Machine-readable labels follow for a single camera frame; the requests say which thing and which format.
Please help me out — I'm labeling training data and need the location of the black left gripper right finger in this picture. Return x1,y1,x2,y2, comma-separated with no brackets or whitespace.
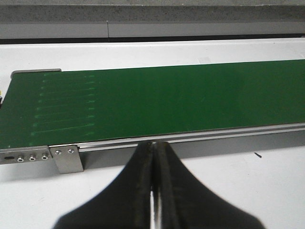
155,142,263,229

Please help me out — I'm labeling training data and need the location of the aluminium conveyor frame rail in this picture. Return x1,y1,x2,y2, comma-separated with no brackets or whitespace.
0,68,305,174

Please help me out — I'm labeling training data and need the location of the red mushroom push button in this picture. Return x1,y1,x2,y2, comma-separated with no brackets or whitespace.
0,91,3,107

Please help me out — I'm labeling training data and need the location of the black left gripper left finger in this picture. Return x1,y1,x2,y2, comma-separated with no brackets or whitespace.
54,142,153,229

